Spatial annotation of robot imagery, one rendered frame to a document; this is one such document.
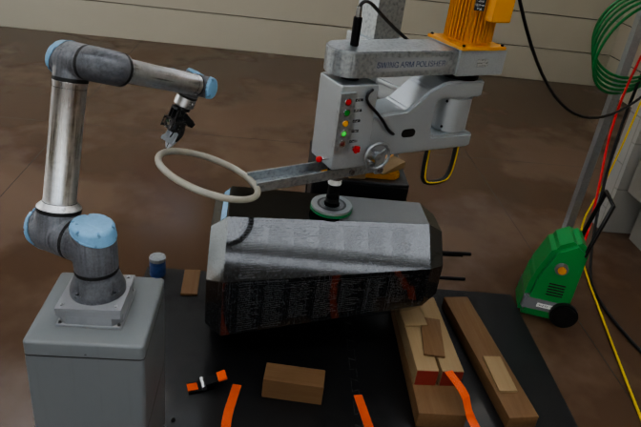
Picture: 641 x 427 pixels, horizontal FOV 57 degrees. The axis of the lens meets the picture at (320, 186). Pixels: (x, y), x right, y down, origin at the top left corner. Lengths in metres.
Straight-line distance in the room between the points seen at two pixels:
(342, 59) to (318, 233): 0.88
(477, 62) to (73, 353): 2.19
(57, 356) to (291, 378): 1.23
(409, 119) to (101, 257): 1.59
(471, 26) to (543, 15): 6.67
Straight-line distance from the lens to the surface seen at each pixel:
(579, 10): 9.89
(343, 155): 2.81
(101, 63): 2.06
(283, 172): 2.89
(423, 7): 9.12
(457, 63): 3.01
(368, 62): 2.70
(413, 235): 3.09
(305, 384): 3.05
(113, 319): 2.22
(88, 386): 2.33
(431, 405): 3.14
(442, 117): 3.17
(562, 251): 3.88
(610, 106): 4.91
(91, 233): 2.11
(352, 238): 3.00
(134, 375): 2.25
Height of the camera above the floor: 2.30
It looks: 27 degrees down
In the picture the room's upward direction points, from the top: 7 degrees clockwise
